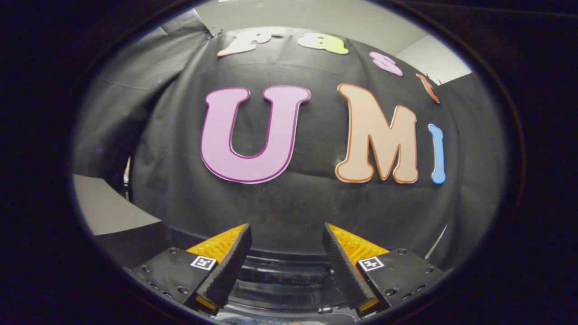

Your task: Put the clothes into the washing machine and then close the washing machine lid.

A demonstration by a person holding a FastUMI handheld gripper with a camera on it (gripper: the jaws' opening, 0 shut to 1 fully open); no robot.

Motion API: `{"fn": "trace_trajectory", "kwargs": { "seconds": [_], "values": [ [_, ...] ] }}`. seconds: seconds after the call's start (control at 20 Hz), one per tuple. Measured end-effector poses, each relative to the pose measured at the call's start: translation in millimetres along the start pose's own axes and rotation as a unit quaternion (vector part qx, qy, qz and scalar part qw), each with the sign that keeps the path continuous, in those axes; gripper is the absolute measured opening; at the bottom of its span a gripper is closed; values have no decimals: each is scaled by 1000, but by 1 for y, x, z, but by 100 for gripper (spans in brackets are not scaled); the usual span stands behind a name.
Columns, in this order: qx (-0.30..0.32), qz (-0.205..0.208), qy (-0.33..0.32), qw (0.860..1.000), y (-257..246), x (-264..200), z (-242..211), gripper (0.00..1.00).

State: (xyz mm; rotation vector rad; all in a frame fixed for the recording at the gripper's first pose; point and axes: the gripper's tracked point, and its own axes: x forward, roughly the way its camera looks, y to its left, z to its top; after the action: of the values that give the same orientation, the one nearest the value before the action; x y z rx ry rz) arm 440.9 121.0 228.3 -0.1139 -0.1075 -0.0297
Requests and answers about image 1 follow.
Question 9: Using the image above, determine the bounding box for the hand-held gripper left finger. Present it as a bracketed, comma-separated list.
[124, 223, 252, 316]

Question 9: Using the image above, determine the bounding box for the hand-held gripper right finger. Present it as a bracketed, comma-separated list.
[322, 222, 452, 318]

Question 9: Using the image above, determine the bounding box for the beige and dark cabinet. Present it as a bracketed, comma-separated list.
[72, 174, 168, 268]

